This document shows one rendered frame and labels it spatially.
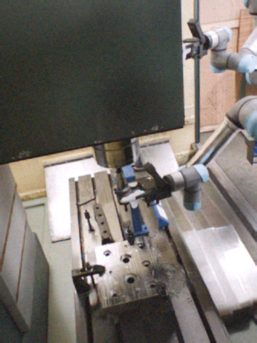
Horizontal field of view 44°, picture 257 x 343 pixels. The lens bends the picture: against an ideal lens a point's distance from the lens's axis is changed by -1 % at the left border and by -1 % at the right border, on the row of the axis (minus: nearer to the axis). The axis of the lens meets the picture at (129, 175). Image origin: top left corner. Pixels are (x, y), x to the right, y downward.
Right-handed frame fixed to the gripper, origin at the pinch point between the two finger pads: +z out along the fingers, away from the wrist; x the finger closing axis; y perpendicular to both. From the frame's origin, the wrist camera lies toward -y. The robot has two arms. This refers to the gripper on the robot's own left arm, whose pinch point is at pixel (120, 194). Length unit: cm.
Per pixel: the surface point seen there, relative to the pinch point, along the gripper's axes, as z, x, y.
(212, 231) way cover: -47, 10, 49
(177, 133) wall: -69, 91, 34
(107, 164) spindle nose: 4.1, -6.2, -17.8
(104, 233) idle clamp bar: 7.0, 13.5, 28.9
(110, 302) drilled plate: 15.1, -22.5, 26.7
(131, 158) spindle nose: -3.8, -7.6, -18.3
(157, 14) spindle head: -13, -15, -59
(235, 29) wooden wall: -209, 222, 3
